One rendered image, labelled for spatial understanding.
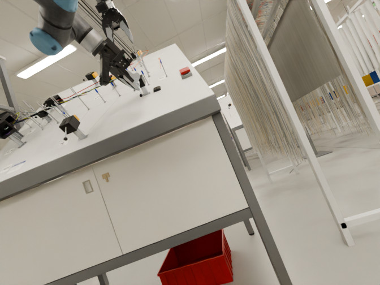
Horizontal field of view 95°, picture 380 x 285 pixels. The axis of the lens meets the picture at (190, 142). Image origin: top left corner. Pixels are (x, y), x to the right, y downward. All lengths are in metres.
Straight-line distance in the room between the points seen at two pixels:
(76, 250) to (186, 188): 0.53
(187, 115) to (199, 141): 0.12
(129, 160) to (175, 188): 0.22
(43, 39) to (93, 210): 0.62
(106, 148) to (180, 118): 0.32
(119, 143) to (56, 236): 0.48
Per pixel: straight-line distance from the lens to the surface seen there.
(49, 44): 0.70
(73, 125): 0.85
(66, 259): 1.02
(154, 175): 0.75
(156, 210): 0.78
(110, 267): 0.94
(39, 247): 1.07
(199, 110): 0.69
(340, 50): 1.19
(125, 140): 0.74
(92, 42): 0.78
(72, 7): 0.64
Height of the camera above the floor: 0.68
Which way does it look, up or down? 4 degrees up
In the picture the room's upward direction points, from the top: 22 degrees counter-clockwise
